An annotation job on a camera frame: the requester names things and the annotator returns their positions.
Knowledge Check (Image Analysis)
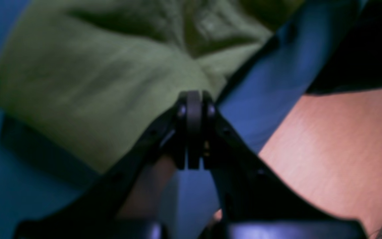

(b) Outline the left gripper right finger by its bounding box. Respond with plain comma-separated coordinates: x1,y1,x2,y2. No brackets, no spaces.
202,91,367,239

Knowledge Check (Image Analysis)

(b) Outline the olive green t-shirt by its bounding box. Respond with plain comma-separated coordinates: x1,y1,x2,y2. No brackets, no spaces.
0,0,303,172

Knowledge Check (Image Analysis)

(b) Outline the blue table cloth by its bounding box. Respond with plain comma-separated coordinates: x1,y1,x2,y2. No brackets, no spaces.
0,0,367,239

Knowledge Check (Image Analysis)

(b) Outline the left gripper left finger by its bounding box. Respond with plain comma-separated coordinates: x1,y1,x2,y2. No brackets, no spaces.
14,91,195,239

